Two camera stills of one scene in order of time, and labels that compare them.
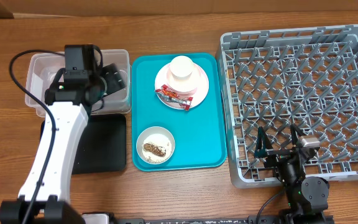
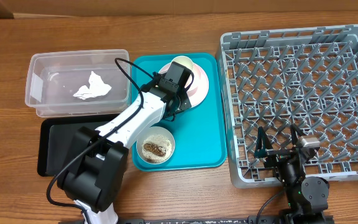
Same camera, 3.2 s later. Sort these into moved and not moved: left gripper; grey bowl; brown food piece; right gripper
Moved: left gripper
Not moved: right gripper; brown food piece; grey bowl
